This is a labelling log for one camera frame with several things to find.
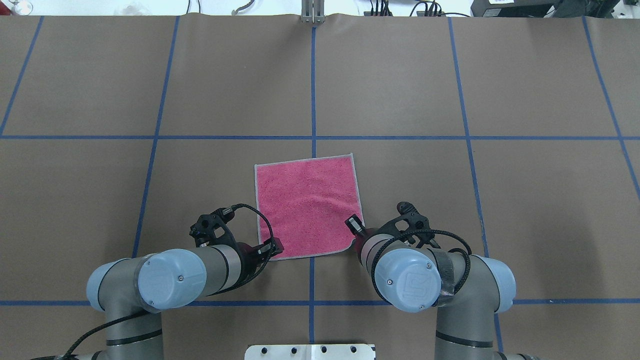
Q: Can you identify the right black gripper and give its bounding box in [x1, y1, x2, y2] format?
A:
[345, 214, 381, 265]

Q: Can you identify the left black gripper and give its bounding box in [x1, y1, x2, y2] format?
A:
[237, 239, 285, 281]

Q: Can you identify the pink square towel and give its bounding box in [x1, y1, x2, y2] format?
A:
[254, 153, 362, 261]

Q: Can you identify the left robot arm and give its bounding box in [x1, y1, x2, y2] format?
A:
[54, 238, 284, 360]

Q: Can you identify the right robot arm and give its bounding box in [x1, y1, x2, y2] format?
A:
[345, 208, 535, 360]

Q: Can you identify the black printer box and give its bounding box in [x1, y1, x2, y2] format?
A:
[470, 0, 560, 18]

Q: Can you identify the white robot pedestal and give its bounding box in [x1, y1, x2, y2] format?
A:
[244, 343, 377, 360]

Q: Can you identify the aluminium frame post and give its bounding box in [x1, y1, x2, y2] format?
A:
[301, 0, 326, 25]

